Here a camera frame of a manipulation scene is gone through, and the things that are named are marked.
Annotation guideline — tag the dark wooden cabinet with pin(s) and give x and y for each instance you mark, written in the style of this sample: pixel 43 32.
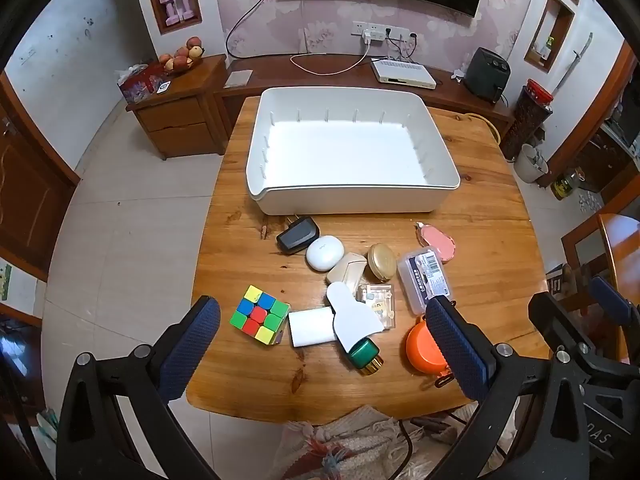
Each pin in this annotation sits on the dark wooden cabinet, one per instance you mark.
pixel 607 160

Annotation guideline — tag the orange round folding cup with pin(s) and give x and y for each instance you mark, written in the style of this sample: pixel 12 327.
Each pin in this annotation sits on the orange round folding cup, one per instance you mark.
pixel 422 347

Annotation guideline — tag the pink pear-shaped correction tape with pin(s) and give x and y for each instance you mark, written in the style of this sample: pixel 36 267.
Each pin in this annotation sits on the pink pear-shaped correction tape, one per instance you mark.
pixel 437 242

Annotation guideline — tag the dark tall vase red top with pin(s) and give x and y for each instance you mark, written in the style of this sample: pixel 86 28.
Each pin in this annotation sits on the dark tall vase red top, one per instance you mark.
pixel 527 120

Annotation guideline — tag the small white device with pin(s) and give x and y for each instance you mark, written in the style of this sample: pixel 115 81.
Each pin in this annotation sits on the small white device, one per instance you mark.
pixel 163 89

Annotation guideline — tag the white plastic storage bin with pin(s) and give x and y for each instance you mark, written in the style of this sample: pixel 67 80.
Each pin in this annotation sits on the white plastic storage bin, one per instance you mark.
pixel 340 155

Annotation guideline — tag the green yellow can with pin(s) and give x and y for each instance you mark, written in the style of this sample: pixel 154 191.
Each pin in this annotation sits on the green yellow can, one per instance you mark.
pixel 564 186

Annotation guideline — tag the grey square pad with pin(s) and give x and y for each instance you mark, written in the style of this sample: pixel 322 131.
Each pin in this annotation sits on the grey square pad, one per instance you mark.
pixel 238 78

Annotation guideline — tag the wall niche with dumbbells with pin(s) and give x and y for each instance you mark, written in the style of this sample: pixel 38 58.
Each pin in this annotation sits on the wall niche with dumbbells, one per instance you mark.
pixel 155 0

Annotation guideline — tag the orange black clip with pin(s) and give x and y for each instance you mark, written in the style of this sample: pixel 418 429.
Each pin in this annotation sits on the orange black clip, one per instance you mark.
pixel 442 380

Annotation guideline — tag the brown wooden door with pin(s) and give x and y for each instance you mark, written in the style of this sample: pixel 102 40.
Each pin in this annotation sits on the brown wooden door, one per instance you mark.
pixel 30 185

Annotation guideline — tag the basket of red fruit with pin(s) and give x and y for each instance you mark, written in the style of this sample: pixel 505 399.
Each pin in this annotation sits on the basket of red fruit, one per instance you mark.
pixel 184 56

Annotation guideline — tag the wooden television console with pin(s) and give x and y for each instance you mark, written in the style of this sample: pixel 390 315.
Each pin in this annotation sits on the wooden television console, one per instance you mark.
pixel 325 80

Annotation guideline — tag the white set-top box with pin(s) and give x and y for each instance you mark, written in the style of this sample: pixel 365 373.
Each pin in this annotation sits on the white set-top box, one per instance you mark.
pixel 402 74

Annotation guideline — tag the black round appliance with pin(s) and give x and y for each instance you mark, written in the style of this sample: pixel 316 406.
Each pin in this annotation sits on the black round appliance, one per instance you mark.
pixel 485 77

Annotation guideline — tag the colourful puzzle cube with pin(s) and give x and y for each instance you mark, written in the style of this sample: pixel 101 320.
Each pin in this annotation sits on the colourful puzzle cube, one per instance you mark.
pixel 257 315

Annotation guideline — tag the wall niche with small items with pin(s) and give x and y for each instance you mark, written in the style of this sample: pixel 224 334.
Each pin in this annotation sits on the wall niche with small items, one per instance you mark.
pixel 562 30

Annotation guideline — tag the fringed woven cloth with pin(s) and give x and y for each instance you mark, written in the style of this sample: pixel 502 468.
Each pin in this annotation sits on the fringed woven cloth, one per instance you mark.
pixel 360 445

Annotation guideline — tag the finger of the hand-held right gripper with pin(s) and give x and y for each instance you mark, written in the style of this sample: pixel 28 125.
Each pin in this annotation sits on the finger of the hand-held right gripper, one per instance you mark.
pixel 610 300
pixel 550 317

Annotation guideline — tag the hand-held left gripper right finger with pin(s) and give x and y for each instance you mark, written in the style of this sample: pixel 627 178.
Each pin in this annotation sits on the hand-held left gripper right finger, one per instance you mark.
pixel 457 350

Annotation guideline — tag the gold round compact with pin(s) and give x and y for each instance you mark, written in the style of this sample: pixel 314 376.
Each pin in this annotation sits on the gold round compact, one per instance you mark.
pixel 382 261

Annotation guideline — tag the white oval earbud case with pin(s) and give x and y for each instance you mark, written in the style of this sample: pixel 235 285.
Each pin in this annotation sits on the white oval earbud case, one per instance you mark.
pixel 324 254

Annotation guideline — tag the white power adapter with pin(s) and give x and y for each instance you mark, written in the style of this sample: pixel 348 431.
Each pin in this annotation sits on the white power adapter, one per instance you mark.
pixel 310 327

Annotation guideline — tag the black plug charger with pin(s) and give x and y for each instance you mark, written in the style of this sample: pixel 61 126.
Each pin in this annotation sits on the black plug charger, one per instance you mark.
pixel 297 236

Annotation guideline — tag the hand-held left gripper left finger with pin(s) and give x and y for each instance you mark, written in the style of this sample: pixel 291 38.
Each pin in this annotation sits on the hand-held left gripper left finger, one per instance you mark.
pixel 192 345

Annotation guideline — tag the beige oblong case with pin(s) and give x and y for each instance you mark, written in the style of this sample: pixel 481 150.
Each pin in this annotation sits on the beige oblong case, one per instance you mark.
pixel 345 270

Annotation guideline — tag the colourful tissue box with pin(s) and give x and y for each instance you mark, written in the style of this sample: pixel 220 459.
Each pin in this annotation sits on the colourful tissue box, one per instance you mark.
pixel 140 86

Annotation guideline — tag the white bottle-shaped card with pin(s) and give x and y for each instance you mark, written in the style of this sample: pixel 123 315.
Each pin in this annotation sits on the white bottle-shaped card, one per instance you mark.
pixel 352 317

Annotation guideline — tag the white wall socket strip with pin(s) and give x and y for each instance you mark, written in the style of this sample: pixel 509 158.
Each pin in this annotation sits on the white wall socket strip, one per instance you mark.
pixel 380 31

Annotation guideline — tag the wooden chair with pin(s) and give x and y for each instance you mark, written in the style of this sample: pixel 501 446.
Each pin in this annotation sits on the wooden chair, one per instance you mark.
pixel 612 250

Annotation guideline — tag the small white figure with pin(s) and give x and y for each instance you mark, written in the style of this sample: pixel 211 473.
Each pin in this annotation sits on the small white figure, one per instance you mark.
pixel 458 75

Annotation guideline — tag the white bucket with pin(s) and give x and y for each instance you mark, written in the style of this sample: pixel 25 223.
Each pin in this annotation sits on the white bucket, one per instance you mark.
pixel 530 165

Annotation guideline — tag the clear plastic box with label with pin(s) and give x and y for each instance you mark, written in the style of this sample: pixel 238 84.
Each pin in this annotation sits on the clear plastic box with label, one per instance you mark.
pixel 425 280

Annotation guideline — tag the long grey stick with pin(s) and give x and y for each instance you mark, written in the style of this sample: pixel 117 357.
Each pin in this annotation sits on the long grey stick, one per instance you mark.
pixel 575 60

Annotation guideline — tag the green bottle with gold cap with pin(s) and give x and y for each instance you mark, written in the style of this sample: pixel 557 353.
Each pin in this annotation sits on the green bottle with gold cap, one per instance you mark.
pixel 364 355

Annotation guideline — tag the wooden side cabinet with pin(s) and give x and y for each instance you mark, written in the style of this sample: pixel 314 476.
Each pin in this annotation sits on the wooden side cabinet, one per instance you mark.
pixel 175 120

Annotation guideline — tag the pink dumbbell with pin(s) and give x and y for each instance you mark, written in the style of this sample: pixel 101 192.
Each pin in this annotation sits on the pink dumbbell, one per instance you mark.
pixel 186 4
pixel 169 7

